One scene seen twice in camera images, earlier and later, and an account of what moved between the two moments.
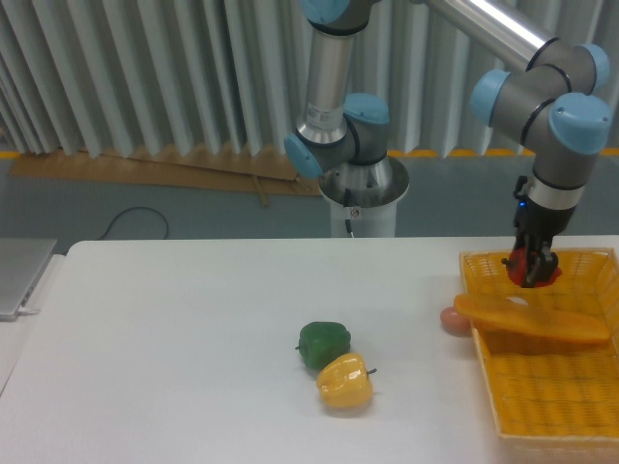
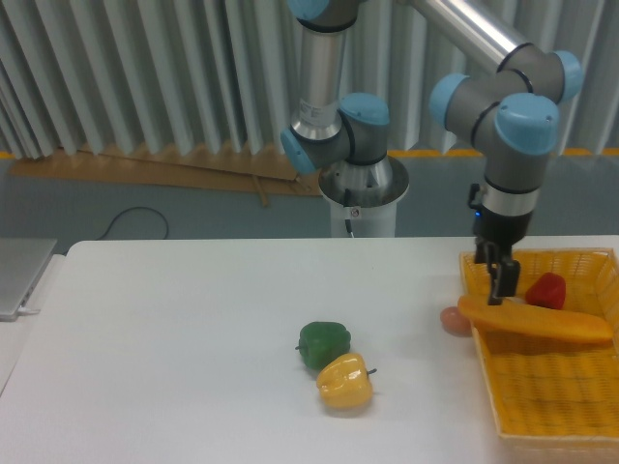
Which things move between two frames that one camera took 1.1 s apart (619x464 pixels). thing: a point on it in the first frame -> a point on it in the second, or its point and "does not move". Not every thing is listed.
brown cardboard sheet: x=263 y=173 does not move
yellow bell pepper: x=345 y=382 does not move
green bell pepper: x=321 y=341 does not move
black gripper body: x=535 y=220 -> x=497 y=229
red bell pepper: x=516 y=265 -> x=548 y=290
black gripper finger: x=541 y=260 -> x=505 y=275
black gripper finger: x=522 y=245 -> x=482 y=250
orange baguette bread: x=504 y=314 does not move
